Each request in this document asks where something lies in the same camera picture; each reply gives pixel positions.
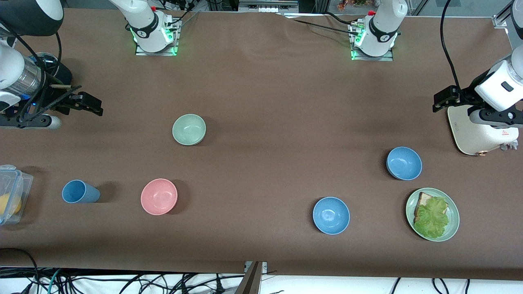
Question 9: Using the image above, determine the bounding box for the blue bowl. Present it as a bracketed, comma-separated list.
[313, 197, 351, 235]
[386, 147, 422, 180]

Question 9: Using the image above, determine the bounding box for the pale green bowl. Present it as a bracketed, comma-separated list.
[172, 114, 207, 146]

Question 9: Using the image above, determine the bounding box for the pink bowl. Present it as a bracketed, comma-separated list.
[141, 178, 178, 216]

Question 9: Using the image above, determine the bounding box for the cream white appliance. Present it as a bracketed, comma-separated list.
[447, 104, 519, 156]

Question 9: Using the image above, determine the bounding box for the glass pot lid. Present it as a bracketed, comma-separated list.
[36, 52, 58, 71]

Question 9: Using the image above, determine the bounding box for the blue cup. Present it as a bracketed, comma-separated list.
[62, 180, 101, 204]

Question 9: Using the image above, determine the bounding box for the clear plastic container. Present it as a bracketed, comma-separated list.
[0, 165, 34, 226]

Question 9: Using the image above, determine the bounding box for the bread slice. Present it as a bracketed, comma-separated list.
[413, 192, 449, 223]

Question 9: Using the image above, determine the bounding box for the green lettuce leaf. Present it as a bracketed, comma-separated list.
[413, 197, 450, 239]

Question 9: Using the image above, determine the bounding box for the yellow fruit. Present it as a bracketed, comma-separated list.
[0, 194, 22, 216]

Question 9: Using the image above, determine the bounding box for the pale green plate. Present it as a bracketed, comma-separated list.
[406, 188, 460, 242]

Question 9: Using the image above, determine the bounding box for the brown table cloth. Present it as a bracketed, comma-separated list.
[0, 8, 523, 281]

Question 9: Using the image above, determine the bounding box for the black pot blue handle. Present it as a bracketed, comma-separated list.
[35, 52, 73, 88]

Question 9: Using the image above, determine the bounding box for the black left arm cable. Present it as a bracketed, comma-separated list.
[440, 0, 463, 89]

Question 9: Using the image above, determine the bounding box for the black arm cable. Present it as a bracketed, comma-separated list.
[7, 31, 63, 120]
[440, 0, 463, 89]

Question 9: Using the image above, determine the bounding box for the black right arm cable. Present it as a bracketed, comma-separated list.
[7, 31, 63, 120]

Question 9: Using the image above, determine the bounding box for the black base cable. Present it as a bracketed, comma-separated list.
[325, 11, 359, 26]
[165, 7, 201, 30]
[291, 19, 357, 34]

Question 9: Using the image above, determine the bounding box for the teal floor cable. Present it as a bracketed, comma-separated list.
[46, 268, 63, 294]

